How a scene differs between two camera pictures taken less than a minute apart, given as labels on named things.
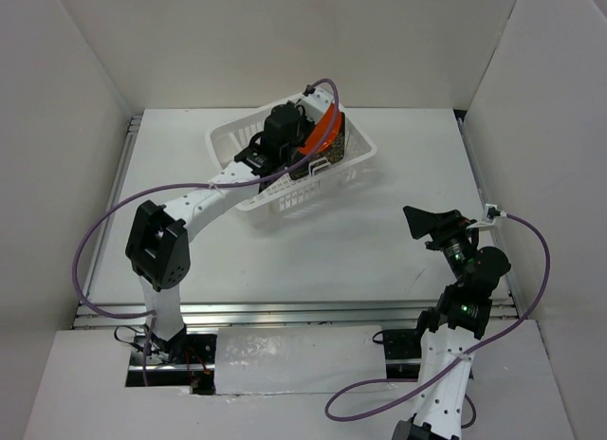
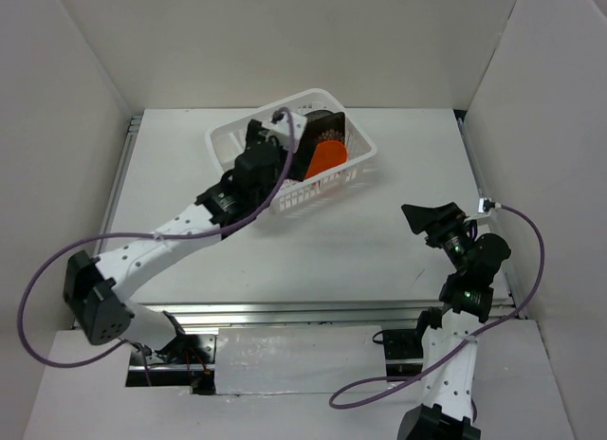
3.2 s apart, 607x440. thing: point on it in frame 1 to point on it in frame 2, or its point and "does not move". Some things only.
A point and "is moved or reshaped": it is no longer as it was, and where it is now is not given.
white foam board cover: x=289 y=359 does not move
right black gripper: x=442 y=226 does not move
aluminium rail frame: x=103 y=315 does not move
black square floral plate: x=336 y=153 to x=330 y=127
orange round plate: x=315 y=139 is moved or reshaped
